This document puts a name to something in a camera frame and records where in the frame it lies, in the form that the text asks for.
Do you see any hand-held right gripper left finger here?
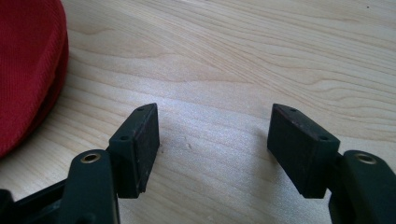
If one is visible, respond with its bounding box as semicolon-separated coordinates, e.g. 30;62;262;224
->
106;103;161;200

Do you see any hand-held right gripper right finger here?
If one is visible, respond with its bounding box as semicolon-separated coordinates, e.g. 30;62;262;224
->
266;103;342;200

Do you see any red knitted cloth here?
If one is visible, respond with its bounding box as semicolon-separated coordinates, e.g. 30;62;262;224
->
0;0;70;159

